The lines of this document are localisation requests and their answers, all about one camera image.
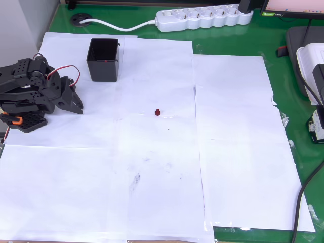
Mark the black device on container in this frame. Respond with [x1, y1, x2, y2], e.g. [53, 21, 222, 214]
[312, 63, 324, 106]

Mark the red and white servo wire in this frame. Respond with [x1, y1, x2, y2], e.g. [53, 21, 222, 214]
[32, 53, 81, 88]

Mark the thick black cable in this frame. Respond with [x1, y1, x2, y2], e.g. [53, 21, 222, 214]
[291, 159, 324, 243]

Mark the white power strip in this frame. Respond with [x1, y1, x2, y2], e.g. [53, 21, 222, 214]
[154, 4, 254, 33]

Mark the white power strip cable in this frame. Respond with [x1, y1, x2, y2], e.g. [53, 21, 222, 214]
[79, 18, 159, 32]

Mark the thin black monitor cable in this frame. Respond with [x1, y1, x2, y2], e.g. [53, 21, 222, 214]
[303, 19, 313, 44]

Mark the grey pad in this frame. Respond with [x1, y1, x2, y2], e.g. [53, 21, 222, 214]
[285, 26, 324, 98]

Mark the black round cable grommet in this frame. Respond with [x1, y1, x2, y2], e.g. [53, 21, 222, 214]
[70, 13, 93, 27]

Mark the black square container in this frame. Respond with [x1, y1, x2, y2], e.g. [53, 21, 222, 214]
[86, 38, 120, 83]

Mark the computer monitor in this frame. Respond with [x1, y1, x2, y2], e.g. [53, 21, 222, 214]
[260, 0, 324, 21]

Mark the orange table clamp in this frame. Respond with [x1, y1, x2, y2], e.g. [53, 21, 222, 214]
[0, 113, 24, 126]

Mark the white lidded container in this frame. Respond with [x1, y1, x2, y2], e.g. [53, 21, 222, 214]
[296, 43, 324, 106]

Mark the small printed carton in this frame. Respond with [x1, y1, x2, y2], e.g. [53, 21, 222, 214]
[305, 103, 324, 145]

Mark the black plug adapter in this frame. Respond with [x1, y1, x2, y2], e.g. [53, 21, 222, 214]
[238, 0, 254, 14]

